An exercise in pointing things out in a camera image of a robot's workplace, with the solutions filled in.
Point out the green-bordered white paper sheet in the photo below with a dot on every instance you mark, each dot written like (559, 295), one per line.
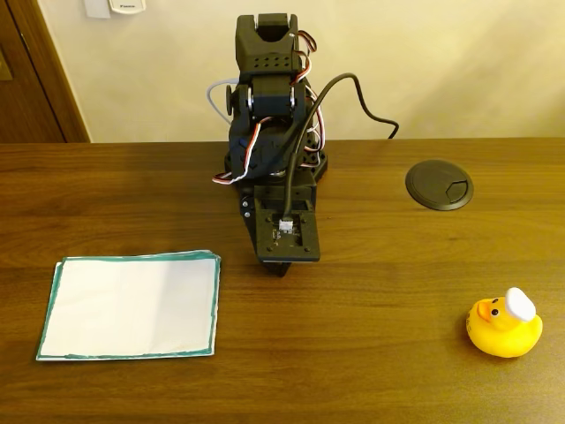
(132, 305)

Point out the brown wooden door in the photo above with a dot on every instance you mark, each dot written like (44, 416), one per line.
(26, 110)

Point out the white wall thermostat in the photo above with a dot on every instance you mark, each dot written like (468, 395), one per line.
(127, 5)

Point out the yellow rubber duck toy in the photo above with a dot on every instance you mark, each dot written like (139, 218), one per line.
(507, 335)

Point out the white wall switch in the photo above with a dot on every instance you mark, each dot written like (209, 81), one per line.
(97, 8)

